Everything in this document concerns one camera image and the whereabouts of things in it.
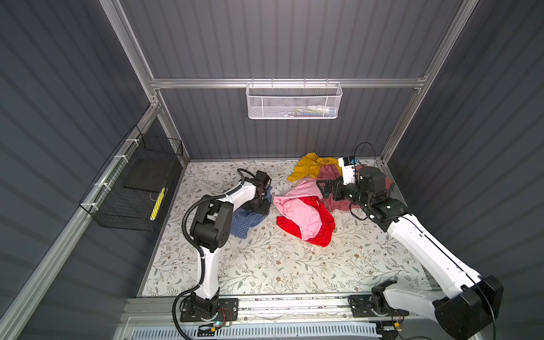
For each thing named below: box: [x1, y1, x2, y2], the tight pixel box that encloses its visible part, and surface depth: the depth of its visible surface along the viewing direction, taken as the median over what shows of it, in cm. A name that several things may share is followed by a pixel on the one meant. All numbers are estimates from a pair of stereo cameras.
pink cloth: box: [273, 179, 323, 241], surface depth 93 cm
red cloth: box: [276, 195, 336, 248], surface depth 93 cm
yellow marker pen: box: [150, 187, 166, 221], surface depth 70 cm
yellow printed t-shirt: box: [287, 152, 343, 182], surface depth 114 cm
